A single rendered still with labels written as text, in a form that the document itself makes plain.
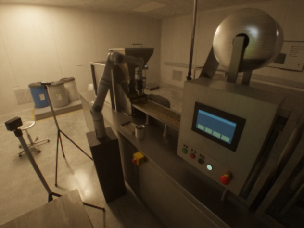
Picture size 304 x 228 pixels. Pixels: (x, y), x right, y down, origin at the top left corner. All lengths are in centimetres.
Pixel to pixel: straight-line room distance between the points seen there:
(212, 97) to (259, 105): 15
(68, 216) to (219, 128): 91
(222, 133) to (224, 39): 47
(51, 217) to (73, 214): 13
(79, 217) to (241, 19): 129
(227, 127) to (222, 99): 10
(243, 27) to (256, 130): 47
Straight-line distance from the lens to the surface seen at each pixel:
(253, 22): 79
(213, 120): 57
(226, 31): 83
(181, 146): 75
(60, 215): 104
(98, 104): 116
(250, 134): 54
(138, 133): 121
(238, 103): 52
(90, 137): 135
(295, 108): 69
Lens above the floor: 152
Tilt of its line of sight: 26 degrees down
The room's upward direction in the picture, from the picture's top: straight up
